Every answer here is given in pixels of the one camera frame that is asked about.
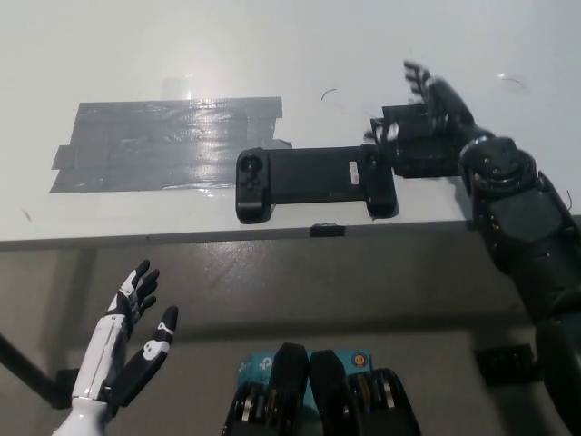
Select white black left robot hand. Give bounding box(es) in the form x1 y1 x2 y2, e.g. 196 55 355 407
70 259 180 419

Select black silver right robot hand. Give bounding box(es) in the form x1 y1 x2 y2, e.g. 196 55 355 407
362 58 483 155

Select black game controller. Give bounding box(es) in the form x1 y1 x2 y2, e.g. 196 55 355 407
234 143 399 224

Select black robot torso blocks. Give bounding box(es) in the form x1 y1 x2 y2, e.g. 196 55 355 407
222 342 419 436

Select black table foot plate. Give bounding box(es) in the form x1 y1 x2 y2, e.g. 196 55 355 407
474 343 544 387
54 368 82 410

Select black tape square patch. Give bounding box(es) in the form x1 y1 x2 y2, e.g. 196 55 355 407
369 104 464 179

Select black table leg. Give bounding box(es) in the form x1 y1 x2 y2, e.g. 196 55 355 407
0 333 54 403

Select teal router box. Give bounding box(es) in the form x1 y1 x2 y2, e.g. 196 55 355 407
238 348 374 410

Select grey duct tape patch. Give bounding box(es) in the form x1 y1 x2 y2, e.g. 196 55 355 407
48 96 291 194

